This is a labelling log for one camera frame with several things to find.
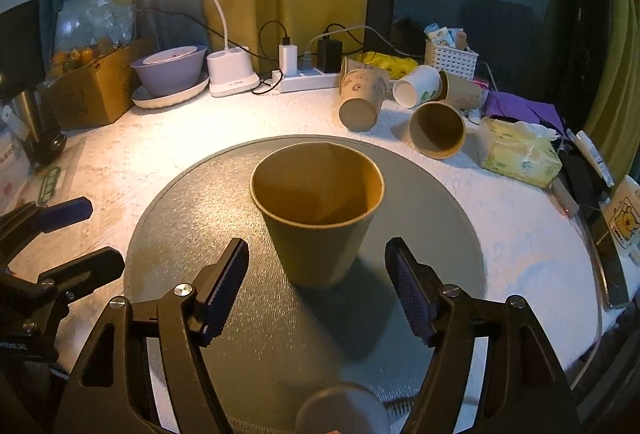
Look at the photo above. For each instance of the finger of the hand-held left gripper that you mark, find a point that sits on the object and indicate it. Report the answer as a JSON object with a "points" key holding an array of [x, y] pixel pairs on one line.
{"points": [[82, 270], [62, 213]]}

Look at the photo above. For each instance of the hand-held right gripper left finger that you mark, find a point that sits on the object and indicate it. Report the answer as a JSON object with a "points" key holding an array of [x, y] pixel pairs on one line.
{"points": [[226, 286]]}

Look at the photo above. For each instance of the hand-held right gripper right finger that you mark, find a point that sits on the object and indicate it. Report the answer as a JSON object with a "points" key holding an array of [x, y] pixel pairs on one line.
{"points": [[407, 286]]}

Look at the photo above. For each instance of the plain brown paper cup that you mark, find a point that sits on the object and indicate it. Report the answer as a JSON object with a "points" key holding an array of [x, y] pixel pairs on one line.
{"points": [[437, 129], [320, 234], [465, 91]]}

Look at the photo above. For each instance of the printed brown paper cup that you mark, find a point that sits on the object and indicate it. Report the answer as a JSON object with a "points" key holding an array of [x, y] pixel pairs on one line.
{"points": [[362, 94]]}

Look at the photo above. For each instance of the white paper cup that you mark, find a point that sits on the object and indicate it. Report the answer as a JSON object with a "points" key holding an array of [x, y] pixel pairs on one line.
{"points": [[417, 86]]}

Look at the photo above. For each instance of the green sticker sheet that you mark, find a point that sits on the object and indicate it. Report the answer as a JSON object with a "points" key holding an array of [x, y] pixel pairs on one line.
{"points": [[50, 181]]}

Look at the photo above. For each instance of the grey round mat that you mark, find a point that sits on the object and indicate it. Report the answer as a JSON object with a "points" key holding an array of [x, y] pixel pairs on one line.
{"points": [[190, 194]]}

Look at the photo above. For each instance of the cardboard box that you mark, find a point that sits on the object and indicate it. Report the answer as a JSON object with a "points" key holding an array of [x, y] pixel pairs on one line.
{"points": [[95, 89]]}

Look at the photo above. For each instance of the cream plate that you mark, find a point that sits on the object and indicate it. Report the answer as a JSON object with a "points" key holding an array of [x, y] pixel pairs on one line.
{"points": [[170, 100]]}

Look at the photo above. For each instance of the green tissue pack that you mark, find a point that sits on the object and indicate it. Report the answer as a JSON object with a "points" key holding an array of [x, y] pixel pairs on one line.
{"points": [[520, 156]]}

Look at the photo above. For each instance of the black monitor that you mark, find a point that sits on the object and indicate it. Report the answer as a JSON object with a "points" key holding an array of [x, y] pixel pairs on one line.
{"points": [[20, 44]]}

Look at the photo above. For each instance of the purple bowl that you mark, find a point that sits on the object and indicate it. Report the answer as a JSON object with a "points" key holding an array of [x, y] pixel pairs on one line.
{"points": [[170, 71]]}

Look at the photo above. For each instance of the clear plastic bag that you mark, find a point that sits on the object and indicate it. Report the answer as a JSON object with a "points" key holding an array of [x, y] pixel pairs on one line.
{"points": [[92, 21]]}

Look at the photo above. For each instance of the purple cloth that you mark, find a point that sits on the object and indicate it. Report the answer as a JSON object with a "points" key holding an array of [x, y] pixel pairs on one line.
{"points": [[520, 106]]}

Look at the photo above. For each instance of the white desk lamp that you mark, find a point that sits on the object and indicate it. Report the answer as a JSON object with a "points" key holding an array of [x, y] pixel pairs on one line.
{"points": [[232, 69]]}

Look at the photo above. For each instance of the white power strip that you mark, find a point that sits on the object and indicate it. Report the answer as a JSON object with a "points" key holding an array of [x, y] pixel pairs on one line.
{"points": [[320, 81]]}

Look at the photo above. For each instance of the yellow plastic bag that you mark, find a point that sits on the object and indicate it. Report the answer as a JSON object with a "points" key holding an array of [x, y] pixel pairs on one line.
{"points": [[387, 63]]}

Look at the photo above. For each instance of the yellow bear card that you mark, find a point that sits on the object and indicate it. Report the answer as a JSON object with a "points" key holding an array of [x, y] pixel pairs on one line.
{"points": [[622, 216]]}

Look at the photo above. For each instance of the white tube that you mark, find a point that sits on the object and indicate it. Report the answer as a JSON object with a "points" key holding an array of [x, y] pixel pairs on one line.
{"points": [[595, 156]]}

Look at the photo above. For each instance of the white plastic basket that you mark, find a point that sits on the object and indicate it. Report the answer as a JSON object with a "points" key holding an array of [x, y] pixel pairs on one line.
{"points": [[452, 60]]}

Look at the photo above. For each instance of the white charger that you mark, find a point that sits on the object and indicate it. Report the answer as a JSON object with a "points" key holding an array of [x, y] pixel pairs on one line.
{"points": [[288, 59]]}

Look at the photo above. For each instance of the black charger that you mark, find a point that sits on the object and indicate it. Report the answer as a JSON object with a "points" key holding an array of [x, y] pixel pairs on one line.
{"points": [[330, 55]]}

